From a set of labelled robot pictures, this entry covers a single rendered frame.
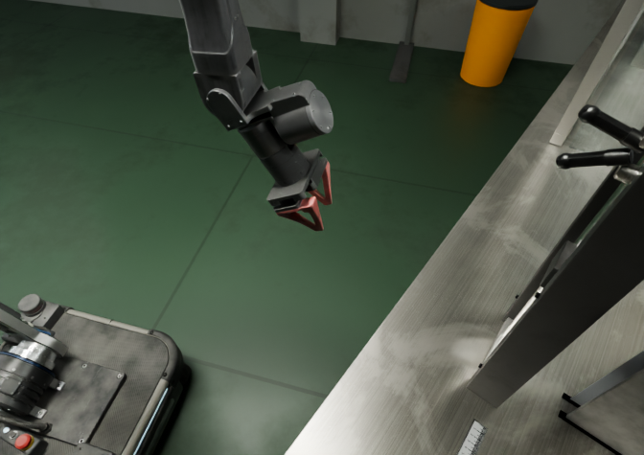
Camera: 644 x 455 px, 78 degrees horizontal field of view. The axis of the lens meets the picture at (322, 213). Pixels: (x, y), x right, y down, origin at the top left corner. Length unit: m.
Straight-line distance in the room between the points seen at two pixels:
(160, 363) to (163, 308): 0.43
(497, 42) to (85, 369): 2.82
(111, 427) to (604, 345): 1.28
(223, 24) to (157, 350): 1.20
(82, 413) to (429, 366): 1.10
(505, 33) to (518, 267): 2.31
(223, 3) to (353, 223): 1.63
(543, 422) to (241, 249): 1.50
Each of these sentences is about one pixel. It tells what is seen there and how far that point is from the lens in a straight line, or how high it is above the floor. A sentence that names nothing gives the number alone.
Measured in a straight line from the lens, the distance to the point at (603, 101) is 1.12.
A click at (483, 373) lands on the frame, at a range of 0.64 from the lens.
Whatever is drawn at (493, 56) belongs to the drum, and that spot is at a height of 0.24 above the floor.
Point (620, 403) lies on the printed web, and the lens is 0.66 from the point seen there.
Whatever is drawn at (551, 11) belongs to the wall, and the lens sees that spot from 3.58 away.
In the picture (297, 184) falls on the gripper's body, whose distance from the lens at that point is 0.58.
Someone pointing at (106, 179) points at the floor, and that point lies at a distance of 2.53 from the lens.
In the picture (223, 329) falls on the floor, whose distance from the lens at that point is 1.75.
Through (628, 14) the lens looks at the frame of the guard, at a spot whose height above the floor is 1.22.
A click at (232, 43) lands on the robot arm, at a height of 1.33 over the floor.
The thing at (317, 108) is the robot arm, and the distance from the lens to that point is 0.52.
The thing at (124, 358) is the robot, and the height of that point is 0.24.
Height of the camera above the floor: 1.54
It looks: 49 degrees down
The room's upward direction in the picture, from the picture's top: straight up
